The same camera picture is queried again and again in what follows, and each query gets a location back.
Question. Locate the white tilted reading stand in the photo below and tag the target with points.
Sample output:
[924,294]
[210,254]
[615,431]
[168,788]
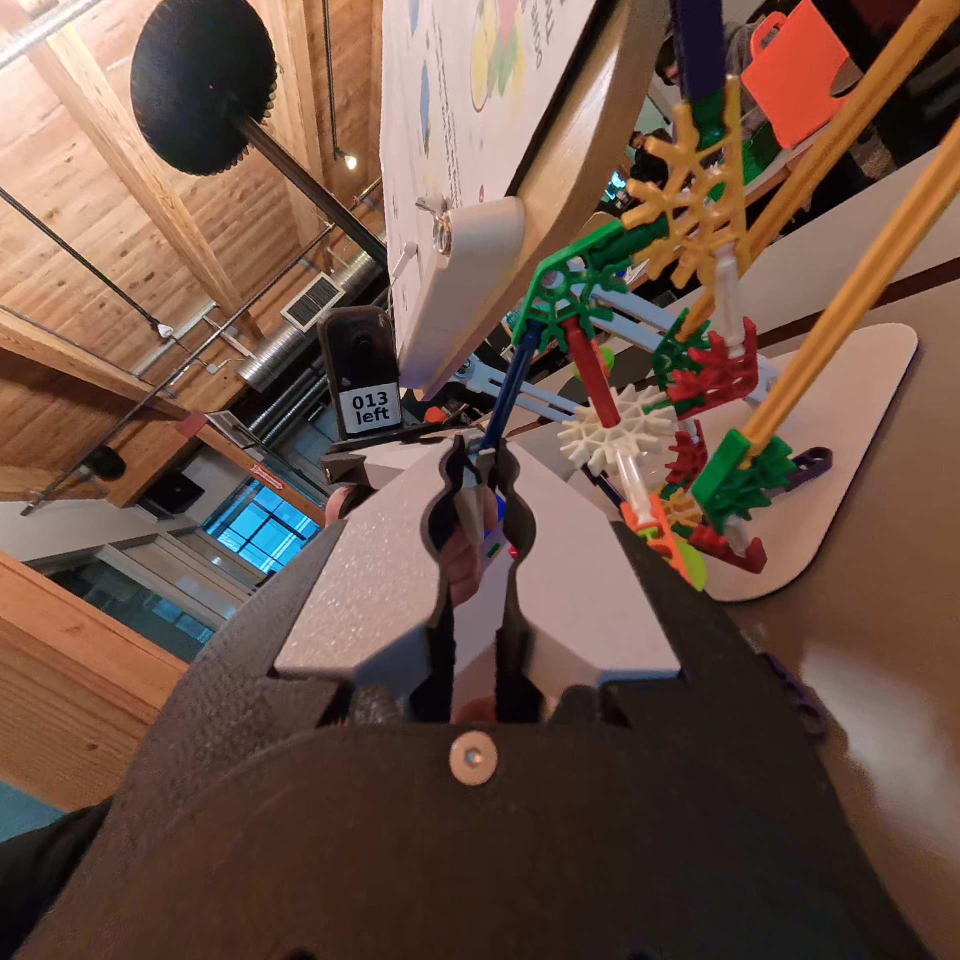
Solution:
[480,240]

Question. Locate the printed instruction sheet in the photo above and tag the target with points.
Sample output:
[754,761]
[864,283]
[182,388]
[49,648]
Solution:
[450,112]

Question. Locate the person's left forearm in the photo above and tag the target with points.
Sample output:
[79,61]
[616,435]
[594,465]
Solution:
[45,885]

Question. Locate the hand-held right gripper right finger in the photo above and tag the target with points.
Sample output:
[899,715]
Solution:
[592,600]

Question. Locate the window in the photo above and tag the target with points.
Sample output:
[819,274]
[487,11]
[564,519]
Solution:
[262,529]

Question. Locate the colourful toy construction model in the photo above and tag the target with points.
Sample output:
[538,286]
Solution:
[607,435]

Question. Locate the white air vent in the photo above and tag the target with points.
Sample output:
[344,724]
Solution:
[311,304]

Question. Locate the silver ventilation duct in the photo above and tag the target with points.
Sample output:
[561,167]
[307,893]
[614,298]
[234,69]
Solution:
[285,352]

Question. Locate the orange plastic bin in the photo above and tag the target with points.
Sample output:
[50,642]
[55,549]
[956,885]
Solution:
[795,67]

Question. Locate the red wall sign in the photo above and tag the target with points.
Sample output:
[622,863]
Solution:
[268,477]

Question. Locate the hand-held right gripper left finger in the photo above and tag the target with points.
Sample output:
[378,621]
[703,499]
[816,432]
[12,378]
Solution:
[360,600]

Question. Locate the person's left hand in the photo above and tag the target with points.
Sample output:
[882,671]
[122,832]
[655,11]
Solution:
[465,574]

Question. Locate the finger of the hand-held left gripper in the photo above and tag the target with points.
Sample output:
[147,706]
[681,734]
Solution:
[472,514]
[390,465]

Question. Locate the black round pendant lamp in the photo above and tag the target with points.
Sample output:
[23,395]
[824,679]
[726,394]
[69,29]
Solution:
[202,82]

